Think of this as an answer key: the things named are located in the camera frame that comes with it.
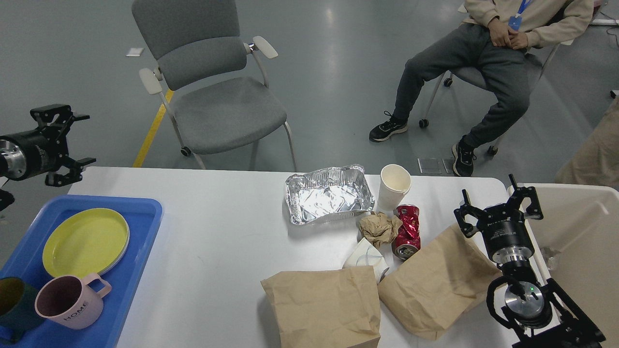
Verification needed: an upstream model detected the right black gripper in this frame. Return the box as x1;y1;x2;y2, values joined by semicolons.
454;174;544;264

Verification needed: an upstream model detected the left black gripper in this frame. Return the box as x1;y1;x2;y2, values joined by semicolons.
0;104;96;187

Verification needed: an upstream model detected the yellow plate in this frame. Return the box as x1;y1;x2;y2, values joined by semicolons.
42;208;130;277

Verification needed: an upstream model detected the brown paper bag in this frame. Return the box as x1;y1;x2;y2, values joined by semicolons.
378;223;501;341
261;266;381;348

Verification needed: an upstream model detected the pink mug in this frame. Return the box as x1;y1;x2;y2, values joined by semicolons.
34;273;112;330

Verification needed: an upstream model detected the dark teal mug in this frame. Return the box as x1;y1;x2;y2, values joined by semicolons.
0;276;44;345

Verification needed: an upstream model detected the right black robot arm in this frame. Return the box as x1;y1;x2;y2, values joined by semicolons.
455;174;606;348

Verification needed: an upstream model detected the beige plastic bin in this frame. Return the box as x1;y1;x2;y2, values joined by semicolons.
529;183;619;348

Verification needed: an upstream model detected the crushed red soda can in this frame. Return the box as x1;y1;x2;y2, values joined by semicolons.
392;204;421;261

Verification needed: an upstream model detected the tan cloth at right edge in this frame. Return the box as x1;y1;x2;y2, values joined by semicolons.
554;98;619;190

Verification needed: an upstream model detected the crumpled brown paper ball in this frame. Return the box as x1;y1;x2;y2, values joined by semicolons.
358;212;403;249

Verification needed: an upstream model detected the blue plastic tray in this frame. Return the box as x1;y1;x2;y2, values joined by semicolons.
1;195;163;348

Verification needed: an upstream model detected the white chair under person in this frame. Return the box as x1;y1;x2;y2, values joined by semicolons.
418;3;573;157

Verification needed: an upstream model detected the grey office chair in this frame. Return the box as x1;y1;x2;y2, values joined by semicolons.
131;0;295;168

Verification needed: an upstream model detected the seated person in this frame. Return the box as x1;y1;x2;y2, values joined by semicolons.
369;0;594;177

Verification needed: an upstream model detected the aluminium foil tray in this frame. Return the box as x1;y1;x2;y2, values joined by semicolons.
284;164;376;226

